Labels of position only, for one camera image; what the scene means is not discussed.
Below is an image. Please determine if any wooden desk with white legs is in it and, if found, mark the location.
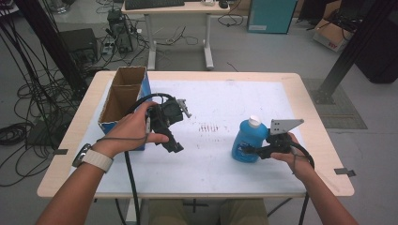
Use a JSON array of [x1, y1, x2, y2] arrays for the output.
[[121, 0, 231, 71]]

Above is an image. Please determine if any person's right leg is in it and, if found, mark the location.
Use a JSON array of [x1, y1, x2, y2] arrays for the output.
[[219, 198, 269, 225]]

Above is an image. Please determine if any blue cardboard box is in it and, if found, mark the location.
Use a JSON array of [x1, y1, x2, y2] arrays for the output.
[[98, 66, 153, 152]]

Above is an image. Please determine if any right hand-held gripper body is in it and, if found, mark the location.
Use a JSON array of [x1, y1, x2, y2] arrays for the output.
[[266, 118, 305, 155]]

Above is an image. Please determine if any black cabinet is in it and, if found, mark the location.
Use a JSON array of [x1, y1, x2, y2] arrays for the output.
[[355, 15, 398, 84]]

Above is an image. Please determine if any person's left hand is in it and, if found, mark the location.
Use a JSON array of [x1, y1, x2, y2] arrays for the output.
[[92, 101, 170, 158]]

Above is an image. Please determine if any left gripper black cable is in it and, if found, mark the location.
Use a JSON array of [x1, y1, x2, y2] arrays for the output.
[[124, 92, 175, 225]]

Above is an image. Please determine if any blue detergent bottle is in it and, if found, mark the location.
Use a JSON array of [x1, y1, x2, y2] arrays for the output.
[[231, 115, 270, 163]]

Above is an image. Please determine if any brown cardboard box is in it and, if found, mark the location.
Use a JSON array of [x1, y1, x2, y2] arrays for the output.
[[313, 18, 355, 53]]

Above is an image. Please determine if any grey floor mat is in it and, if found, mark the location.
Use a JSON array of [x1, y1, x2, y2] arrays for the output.
[[301, 78, 369, 130]]

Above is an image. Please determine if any black equipment box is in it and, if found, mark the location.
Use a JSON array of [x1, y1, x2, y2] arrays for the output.
[[59, 27, 99, 65]]

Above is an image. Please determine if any bundle of black floor cables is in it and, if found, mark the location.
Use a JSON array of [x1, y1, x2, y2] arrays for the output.
[[0, 18, 79, 188]]

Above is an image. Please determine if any person's left leg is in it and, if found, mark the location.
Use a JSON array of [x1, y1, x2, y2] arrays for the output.
[[147, 198, 191, 225]]

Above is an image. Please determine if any person's right hand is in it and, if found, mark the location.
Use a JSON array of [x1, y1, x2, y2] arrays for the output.
[[270, 132, 315, 183]]

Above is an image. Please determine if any left gripper wrist strap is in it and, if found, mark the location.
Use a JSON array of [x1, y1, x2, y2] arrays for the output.
[[97, 132, 150, 144]]

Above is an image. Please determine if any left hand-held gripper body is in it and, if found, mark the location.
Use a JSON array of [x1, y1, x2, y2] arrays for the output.
[[146, 97, 192, 132]]

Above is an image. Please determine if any black keyboard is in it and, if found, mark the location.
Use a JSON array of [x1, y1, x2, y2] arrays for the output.
[[124, 0, 186, 11]]

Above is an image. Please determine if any black metal stand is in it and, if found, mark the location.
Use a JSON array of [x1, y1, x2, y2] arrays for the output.
[[311, 0, 398, 106], [13, 0, 88, 95]]

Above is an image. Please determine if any person's leg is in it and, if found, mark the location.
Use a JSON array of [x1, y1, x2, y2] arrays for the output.
[[219, 198, 269, 225], [147, 198, 191, 225]]

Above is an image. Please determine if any wristwatch with white band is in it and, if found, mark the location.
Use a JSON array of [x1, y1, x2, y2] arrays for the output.
[[71, 142, 115, 173]]

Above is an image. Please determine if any teal cabinet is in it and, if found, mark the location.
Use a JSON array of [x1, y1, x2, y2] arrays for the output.
[[247, 0, 299, 35]]

